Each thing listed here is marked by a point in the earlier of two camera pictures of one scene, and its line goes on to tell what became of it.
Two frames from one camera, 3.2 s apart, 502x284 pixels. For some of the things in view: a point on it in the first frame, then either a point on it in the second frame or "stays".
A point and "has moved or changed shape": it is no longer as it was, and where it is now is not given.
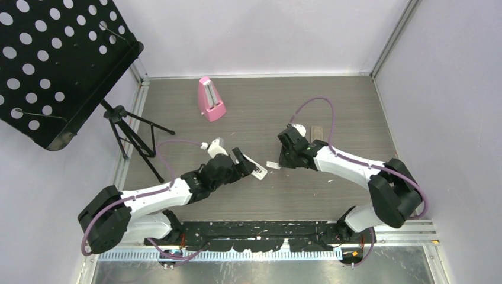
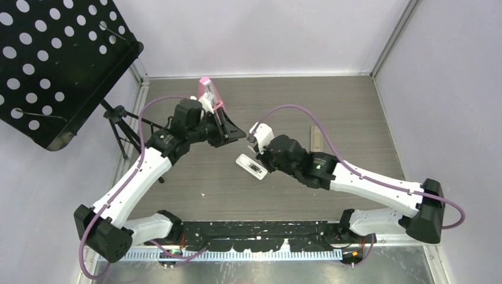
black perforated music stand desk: [59, 60] stays
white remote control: [259, 171] stays
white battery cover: [273, 164] has moved or changed shape
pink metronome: [209, 103] stays
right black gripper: [283, 163] → [263, 158]
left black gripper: [243, 168] → [228, 132]
